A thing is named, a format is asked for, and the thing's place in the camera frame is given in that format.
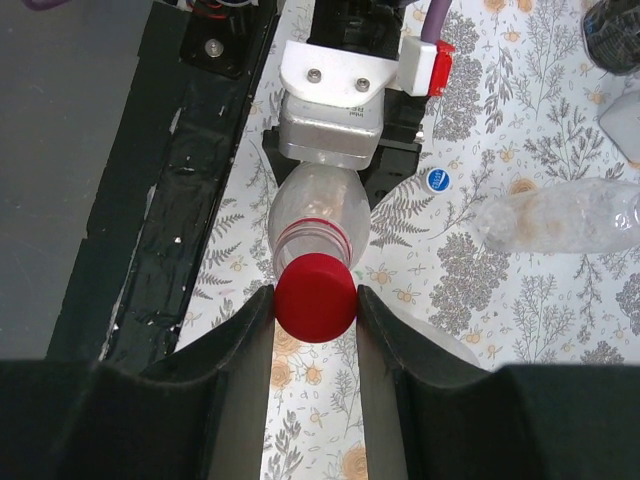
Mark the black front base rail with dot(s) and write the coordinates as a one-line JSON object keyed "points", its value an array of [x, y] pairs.
{"points": [[163, 183]]}

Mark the blue cap left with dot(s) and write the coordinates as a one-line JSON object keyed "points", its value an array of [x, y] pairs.
{"points": [[437, 180]]}

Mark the dark patterned jar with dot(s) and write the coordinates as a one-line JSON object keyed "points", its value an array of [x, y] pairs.
{"points": [[611, 35]]}

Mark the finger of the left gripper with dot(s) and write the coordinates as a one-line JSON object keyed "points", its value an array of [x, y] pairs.
{"points": [[281, 166], [397, 121]]}

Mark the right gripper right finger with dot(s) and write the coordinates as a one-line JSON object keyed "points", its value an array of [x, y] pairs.
{"points": [[429, 415]]}

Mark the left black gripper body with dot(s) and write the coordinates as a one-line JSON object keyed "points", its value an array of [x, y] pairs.
{"points": [[368, 27]]}

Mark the red-label clear bottle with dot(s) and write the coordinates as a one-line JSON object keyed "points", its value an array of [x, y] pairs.
{"points": [[319, 209]]}

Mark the white square bottle black cap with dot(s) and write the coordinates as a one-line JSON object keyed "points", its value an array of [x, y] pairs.
{"points": [[620, 122]]}

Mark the red bottle cap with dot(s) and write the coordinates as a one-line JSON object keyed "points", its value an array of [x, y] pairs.
{"points": [[315, 298]]}

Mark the floral table mat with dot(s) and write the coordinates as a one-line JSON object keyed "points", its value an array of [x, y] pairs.
{"points": [[520, 112]]}

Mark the clear bottle back left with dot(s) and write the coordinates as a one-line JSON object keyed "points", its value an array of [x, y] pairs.
{"points": [[585, 216]]}

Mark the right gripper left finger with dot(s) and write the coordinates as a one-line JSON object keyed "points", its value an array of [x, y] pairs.
{"points": [[200, 413]]}

